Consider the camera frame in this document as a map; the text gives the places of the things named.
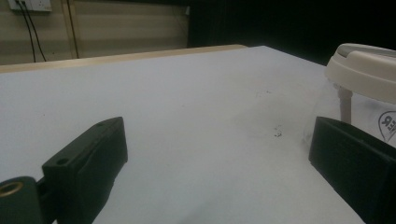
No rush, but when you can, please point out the wooden table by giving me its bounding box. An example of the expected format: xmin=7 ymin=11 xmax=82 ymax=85
xmin=0 ymin=44 xmax=249 ymax=75

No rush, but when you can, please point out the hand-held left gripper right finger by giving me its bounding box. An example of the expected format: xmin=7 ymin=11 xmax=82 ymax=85
xmin=308 ymin=116 xmax=396 ymax=224

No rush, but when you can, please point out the thin black cable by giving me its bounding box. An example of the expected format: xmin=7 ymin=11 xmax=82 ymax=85
xmin=65 ymin=0 xmax=80 ymax=60

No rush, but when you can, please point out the white wall socket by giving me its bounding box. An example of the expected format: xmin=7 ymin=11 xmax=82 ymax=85
xmin=7 ymin=0 xmax=53 ymax=13

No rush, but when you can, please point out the white table board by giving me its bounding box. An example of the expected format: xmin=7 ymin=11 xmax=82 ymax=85
xmin=0 ymin=45 xmax=396 ymax=224

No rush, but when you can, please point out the clear jar with white lid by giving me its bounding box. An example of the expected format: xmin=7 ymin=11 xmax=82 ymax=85
xmin=303 ymin=42 xmax=396 ymax=147

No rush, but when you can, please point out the black power cable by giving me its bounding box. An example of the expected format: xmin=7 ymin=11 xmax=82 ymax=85
xmin=14 ymin=0 xmax=37 ymax=63
xmin=21 ymin=0 xmax=48 ymax=63

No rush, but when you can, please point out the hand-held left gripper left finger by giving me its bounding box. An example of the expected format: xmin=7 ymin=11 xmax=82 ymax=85
xmin=41 ymin=116 xmax=129 ymax=224

